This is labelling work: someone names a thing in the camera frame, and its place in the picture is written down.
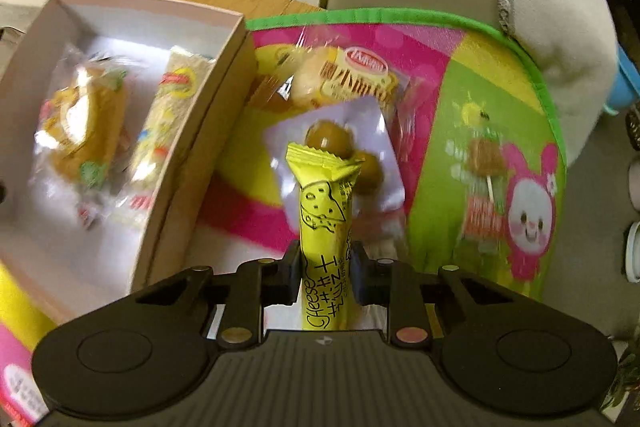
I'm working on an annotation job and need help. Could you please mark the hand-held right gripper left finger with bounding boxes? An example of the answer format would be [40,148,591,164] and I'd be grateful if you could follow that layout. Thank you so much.
[132,241,303,350]

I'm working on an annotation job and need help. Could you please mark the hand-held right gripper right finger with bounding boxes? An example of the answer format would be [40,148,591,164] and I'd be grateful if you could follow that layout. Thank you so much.
[350,241,506,350]

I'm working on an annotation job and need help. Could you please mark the yellow cheese stick packet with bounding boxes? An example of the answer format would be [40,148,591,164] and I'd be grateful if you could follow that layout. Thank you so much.
[285,142,367,333]

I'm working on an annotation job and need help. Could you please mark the clear packet of brown balls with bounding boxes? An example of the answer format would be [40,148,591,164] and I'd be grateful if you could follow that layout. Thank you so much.
[264,97,407,228]

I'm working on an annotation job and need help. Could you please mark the pink cardboard box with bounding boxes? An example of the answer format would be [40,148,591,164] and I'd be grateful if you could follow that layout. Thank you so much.
[0,0,258,325]

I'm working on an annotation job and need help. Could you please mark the grain bar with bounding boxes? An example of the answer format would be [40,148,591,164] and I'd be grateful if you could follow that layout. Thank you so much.
[122,46,218,220]

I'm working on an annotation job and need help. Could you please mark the bread packet with yellow label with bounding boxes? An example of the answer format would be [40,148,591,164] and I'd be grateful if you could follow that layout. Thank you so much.
[277,41,417,118]

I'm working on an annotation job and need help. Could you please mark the cake roll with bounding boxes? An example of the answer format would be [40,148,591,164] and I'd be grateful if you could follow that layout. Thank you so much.
[32,49,132,228]

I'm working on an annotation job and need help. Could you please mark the colourful cartoon play mat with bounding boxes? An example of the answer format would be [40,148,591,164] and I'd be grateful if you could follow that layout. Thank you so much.
[0,7,569,427]

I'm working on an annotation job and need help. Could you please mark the blue plastic basin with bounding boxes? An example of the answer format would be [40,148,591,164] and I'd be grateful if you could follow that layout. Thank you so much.
[606,46,640,114]

